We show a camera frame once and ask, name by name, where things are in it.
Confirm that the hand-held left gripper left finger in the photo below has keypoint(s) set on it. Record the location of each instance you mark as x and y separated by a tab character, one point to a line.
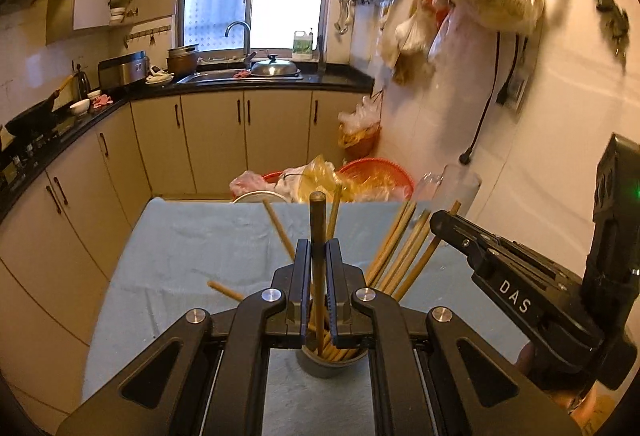
306	286

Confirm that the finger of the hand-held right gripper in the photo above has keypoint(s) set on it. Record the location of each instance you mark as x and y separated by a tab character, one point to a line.
457	231

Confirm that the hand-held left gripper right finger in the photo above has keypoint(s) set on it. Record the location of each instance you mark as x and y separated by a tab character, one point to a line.
331	296

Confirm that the dark wooden chopstick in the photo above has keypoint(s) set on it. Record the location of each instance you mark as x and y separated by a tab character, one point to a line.
317	226

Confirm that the bunch of bamboo chopsticks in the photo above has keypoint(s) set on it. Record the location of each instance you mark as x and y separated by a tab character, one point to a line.
393	246

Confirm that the black utensil holder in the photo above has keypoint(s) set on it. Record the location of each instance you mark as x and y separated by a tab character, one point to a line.
325	368

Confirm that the long bamboo chopstick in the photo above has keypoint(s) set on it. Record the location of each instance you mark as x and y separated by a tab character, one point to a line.
334	211
276	228
225	290

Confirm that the person's right hand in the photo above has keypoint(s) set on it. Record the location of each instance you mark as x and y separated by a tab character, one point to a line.
575	401

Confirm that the clear glass pitcher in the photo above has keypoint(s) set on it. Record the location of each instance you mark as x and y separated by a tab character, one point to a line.
457	186

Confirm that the red plastic basket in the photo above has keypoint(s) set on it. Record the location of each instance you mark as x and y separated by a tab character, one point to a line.
385	176

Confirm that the white basin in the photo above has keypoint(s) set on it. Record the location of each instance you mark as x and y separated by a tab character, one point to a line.
260	197

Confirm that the crumpled plastic bags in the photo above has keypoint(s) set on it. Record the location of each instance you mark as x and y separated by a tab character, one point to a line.
310	176

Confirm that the grey table cloth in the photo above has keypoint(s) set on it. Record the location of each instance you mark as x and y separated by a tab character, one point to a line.
175	256

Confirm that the hanging yellow plastic bag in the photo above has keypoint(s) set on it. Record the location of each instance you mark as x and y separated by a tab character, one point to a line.
360	136

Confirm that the beige lower cabinets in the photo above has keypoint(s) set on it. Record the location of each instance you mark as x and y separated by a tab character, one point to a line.
215	141

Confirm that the black kitchen countertop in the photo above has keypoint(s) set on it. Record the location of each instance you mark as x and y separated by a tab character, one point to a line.
325	78

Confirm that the hanging white plastic bags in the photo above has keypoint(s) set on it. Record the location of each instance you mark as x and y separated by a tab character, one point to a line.
415	31

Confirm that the steel pot lid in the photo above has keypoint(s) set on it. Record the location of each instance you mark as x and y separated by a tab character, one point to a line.
274	67

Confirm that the steel kitchen sink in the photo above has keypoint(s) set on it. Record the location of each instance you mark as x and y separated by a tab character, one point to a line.
215	77

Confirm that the green detergent bottle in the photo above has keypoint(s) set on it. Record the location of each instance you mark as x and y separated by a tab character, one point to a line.
301	46

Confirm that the chrome sink faucet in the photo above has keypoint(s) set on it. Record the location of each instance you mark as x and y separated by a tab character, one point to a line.
247	41

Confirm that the pile of white dishes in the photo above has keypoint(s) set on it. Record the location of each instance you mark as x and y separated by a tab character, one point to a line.
160	77

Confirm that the stacked metal pots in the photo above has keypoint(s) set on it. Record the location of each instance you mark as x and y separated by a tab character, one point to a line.
181	63

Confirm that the pink cloth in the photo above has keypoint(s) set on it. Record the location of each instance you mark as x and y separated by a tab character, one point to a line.
102	101

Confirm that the steel rice cooker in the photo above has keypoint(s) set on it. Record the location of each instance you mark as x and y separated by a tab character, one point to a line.
122	71

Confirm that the small white bowl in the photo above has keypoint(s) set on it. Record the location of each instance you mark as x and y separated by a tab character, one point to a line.
94	94

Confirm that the dark kettle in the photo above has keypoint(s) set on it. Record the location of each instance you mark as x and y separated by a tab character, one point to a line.
81	86

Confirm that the black wok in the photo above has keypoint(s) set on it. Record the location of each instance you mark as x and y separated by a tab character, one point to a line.
32	118

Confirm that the stack of shelf bowls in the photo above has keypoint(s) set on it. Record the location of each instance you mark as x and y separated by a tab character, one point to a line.
117	11

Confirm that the wall power socket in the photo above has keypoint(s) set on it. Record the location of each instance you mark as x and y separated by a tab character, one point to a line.
515	91

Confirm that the small wall hook rail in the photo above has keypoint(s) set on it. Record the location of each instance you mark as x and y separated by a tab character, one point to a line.
147	34

